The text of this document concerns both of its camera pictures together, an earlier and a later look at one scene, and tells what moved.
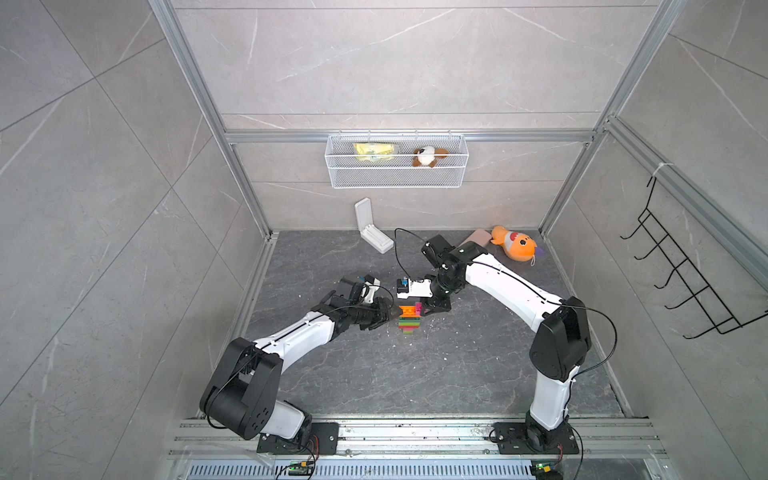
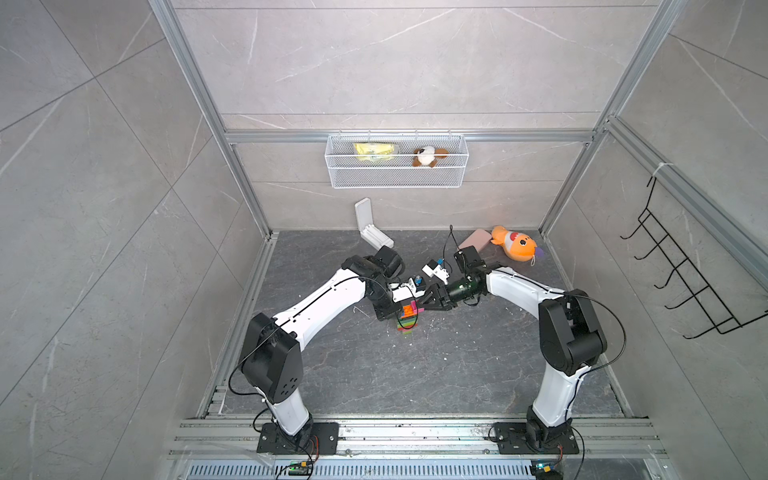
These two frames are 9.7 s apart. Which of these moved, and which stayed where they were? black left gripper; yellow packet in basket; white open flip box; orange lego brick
Moved: black left gripper
Stayed: orange lego brick; yellow packet in basket; white open flip box
